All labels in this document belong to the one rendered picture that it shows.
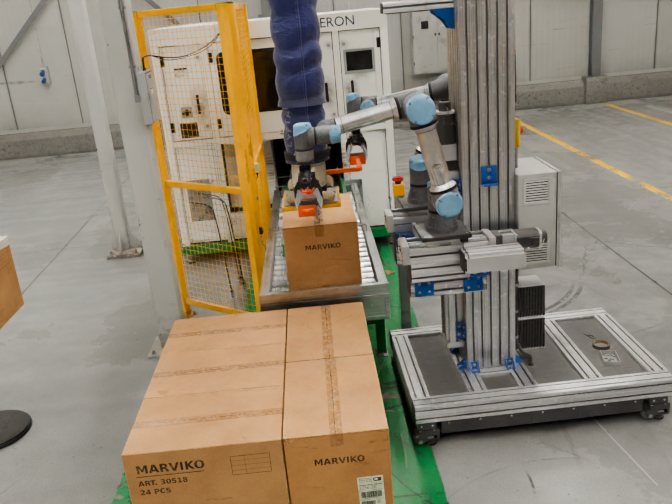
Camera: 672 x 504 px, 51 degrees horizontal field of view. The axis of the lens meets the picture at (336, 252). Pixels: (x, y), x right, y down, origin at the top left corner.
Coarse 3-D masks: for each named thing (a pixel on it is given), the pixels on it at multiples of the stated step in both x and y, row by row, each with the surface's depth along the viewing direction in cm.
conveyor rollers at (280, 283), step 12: (348, 192) 591; (360, 228) 497; (360, 240) 472; (276, 252) 463; (360, 252) 454; (276, 264) 445; (276, 276) 421; (372, 276) 412; (276, 288) 404; (288, 288) 403
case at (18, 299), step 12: (0, 240) 374; (0, 252) 372; (0, 264) 370; (12, 264) 384; (0, 276) 369; (12, 276) 383; (0, 288) 368; (12, 288) 382; (0, 300) 367; (12, 300) 380; (0, 312) 365; (12, 312) 379; (0, 324) 364
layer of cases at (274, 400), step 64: (192, 320) 373; (256, 320) 366; (320, 320) 359; (192, 384) 308; (256, 384) 303; (320, 384) 299; (128, 448) 266; (192, 448) 263; (256, 448) 264; (320, 448) 266; (384, 448) 267
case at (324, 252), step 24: (288, 216) 396; (312, 216) 391; (336, 216) 388; (288, 240) 378; (312, 240) 378; (336, 240) 379; (288, 264) 382; (312, 264) 383; (336, 264) 383; (360, 264) 384; (312, 288) 387
